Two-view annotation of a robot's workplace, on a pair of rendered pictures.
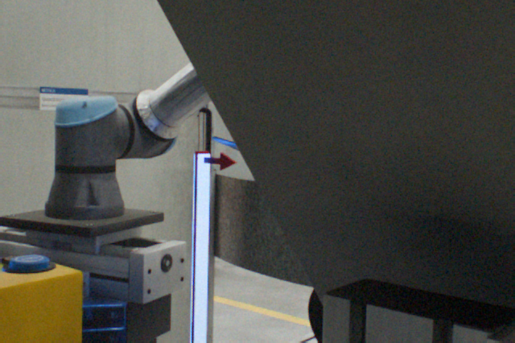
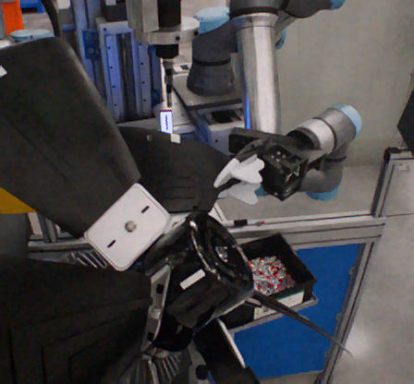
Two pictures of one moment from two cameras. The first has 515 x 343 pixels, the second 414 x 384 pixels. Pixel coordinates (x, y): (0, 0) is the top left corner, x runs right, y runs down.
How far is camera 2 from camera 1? 0.75 m
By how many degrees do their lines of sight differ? 52
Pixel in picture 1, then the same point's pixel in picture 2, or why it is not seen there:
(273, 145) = not seen: outside the picture
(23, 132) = not seen: outside the picture
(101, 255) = (202, 119)
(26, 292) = not seen: hidden behind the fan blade
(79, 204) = (197, 83)
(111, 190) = (218, 78)
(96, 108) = (208, 23)
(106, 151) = (215, 52)
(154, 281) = (221, 146)
